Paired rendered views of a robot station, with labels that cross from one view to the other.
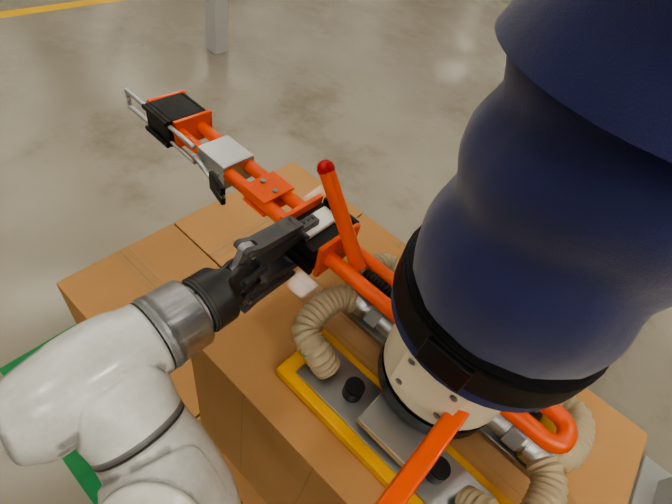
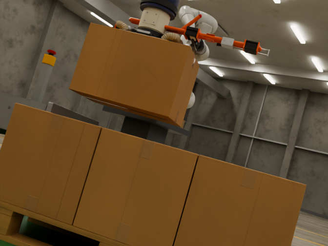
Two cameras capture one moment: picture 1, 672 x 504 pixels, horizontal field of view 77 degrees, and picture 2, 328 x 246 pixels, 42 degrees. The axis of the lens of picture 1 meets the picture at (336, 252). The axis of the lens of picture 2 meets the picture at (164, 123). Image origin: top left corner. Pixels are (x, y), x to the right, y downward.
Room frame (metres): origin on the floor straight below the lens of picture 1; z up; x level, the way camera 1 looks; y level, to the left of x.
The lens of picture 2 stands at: (2.76, -0.64, 0.49)
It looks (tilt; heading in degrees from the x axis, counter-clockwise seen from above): 5 degrees up; 164
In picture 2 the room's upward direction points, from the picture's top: 16 degrees clockwise
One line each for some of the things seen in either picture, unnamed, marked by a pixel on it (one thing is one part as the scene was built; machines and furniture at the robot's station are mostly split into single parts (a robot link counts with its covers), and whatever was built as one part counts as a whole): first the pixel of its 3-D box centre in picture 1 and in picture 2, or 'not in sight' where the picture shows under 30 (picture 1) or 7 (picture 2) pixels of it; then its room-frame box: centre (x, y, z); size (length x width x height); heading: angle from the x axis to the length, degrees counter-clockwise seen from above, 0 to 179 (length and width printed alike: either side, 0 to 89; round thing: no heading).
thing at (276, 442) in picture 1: (387, 430); (137, 76); (0.31, -0.19, 0.91); 0.60 x 0.40 x 0.40; 61
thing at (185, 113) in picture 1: (180, 118); (251, 47); (0.62, 0.33, 1.23); 0.08 x 0.07 x 0.05; 59
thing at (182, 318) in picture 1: (176, 321); (198, 47); (0.23, 0.15, 1.24); 0.09 x 0.06 x 0.09; 60
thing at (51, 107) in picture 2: not in sight; (75, 117); (0.16, -0.45, 0.58); 0.70 x 0.03 x 0.06; 151
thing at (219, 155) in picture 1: (226, 161); (228, 43); (0.54, 0.22, 1.23); 0.07 x 0.07 x 0.04; 59
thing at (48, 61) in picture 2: not in sight; (30, 118); (-0.56, -0.71, 0.50); 0.07 x 0.07 x 1.00; 61
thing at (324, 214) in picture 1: (315, 223); not in sight; (0.43, 0.04, 1.26); 0.07 x 0.03 x 0.01; 150
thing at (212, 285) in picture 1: (227, 288); (197, 43); (0.30, 0.12, 1.24); 0.09 x 0.07 x 0.08; 150
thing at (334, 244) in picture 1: (318, 234); (192, 34); (0.43, 0.03, 1.24); 0.10 x 0.08 x 0.06; 149
